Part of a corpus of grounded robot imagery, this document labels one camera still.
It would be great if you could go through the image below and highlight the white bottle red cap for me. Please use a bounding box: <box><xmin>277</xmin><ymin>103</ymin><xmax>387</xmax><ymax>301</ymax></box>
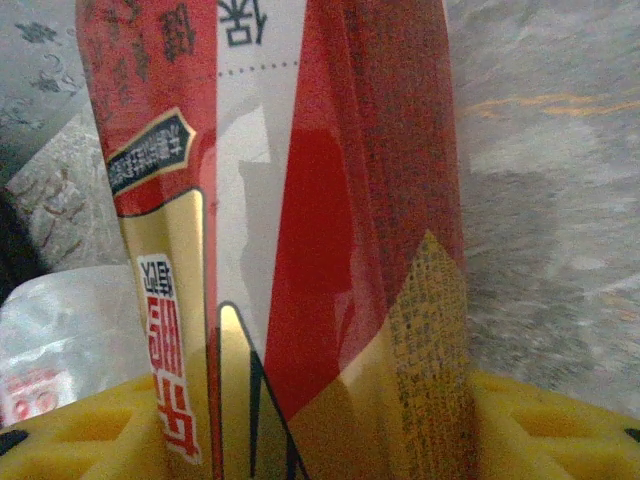
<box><xmin>0</xmin><ymin>263</ymin><xmax>151</xmax><ymax>431</ymax></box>

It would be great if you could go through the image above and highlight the tea bottle red gold label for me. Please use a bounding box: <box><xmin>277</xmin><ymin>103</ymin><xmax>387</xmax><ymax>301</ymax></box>
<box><xmin>74</xmin><ymin>0</ymin><xmax>479</xmax><ymax>480</ymax></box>

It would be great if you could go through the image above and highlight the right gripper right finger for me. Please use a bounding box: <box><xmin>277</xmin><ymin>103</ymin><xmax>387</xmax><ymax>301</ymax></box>
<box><xmin>467</xmin><ymin>372</ymin><xmax>640</xmax><ymax>480</ymax></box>

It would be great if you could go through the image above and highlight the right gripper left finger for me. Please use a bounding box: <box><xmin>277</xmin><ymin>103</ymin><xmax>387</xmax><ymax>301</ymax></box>
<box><xmin>0</xmin><ymin>372</ymin><xmax>174</xmax><ymax>480</ymax></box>

